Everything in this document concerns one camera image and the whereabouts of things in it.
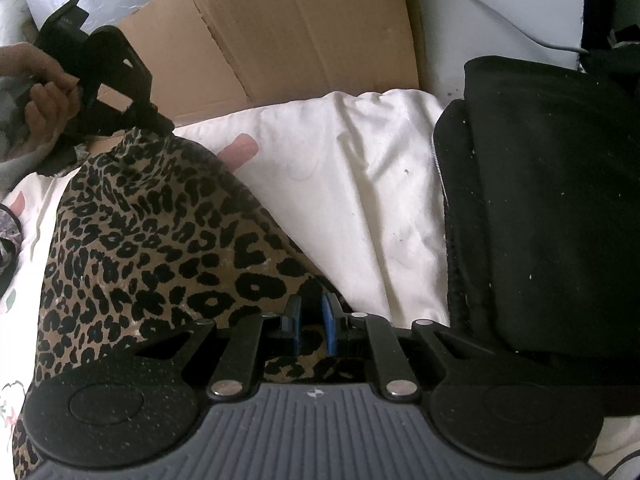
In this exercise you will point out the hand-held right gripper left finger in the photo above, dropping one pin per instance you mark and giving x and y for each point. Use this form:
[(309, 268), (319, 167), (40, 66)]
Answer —
[(295, 325)]

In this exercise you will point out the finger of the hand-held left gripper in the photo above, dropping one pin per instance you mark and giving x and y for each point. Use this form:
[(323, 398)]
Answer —
[(152, 119)]

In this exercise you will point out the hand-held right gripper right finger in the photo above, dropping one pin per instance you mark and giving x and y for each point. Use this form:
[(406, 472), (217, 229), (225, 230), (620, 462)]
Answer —
[(330, 325)]

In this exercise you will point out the leopard print garment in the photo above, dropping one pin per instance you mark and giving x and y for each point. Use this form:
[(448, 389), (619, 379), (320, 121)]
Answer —
[(150, 235)]

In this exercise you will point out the folded black clothes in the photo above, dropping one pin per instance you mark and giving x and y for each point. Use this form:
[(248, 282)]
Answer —
[(550, 210)]

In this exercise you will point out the person's left hand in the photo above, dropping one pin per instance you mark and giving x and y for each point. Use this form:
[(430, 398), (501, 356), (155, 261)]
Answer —
[(47, 110)]

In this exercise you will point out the cream bear print blanket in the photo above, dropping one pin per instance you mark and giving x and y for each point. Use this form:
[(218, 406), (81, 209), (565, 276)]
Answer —
[(350, 185)]

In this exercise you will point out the flattened cardboard sheet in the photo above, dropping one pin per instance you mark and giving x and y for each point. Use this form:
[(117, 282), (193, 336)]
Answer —
[(300, 35)]

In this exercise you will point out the floral patterned cloth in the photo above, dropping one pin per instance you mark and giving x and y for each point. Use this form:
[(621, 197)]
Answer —
[(7, 240)]

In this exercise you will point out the white cabinet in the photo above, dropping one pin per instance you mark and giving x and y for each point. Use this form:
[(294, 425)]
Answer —
[(475, 20)]

